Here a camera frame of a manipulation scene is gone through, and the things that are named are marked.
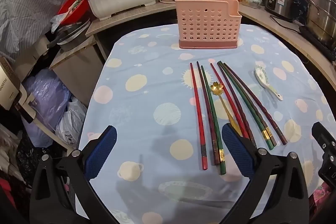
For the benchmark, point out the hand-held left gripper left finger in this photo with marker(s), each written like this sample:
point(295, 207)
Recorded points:
point(101, 153)

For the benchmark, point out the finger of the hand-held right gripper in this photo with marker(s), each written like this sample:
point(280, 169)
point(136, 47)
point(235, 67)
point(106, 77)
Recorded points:
point(324, 136)

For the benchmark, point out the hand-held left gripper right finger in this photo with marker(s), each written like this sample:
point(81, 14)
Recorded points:
point(237, 153)

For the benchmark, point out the green chopstick gold band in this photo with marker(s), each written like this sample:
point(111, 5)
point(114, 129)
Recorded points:
point(212, 119)

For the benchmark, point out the dark red chopstick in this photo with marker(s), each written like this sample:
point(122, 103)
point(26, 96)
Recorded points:
point(251, 108)
point(238, 108)
point(259, 108)
point(207, 111)

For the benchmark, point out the white ceramic floral spoon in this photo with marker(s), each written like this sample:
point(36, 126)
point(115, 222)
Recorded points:
point(260, 75)

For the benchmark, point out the pink perforated utensil holder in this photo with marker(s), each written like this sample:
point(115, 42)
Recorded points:
point(204, 24)

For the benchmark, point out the white plastic bag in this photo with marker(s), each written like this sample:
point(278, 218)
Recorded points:
point(71, 121)

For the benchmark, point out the gold flower spoon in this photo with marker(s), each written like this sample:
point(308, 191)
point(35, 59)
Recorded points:
point(216, 88)

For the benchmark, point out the purple plastic bag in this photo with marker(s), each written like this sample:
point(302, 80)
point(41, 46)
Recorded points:
point(44, 98)

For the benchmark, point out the blue planet print tablecloth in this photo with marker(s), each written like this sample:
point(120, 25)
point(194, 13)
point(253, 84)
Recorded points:
point(147, 87)

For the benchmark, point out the wooden cabinet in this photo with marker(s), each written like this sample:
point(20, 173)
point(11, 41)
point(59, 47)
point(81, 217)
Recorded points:
point(78, 69)

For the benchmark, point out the black induction cooker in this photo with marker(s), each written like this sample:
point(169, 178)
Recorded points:
point(315, 41)

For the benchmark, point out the white appliance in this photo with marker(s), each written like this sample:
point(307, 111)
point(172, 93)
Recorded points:
point(10, 82)

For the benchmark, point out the cardboard box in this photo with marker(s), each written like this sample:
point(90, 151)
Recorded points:
point(31, 53)

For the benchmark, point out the large steel pot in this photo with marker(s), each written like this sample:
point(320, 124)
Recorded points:
point(321, 14)

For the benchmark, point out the black frying pan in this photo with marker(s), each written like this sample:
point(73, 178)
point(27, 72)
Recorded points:
point(68, 35)

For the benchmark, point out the wooden counter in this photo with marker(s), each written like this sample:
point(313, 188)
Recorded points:
point(257, 15)

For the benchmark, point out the steel rice cooker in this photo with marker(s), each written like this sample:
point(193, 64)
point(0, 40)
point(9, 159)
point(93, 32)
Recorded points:
point(281, 1)

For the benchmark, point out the red plastic basin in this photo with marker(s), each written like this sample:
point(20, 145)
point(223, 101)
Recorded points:
point(76, 7)

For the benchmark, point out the glass food container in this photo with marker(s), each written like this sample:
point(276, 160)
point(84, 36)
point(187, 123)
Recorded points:
point(250, 1)

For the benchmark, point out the grey striped cloth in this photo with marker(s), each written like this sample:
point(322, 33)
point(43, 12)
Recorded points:
point(34, 3)

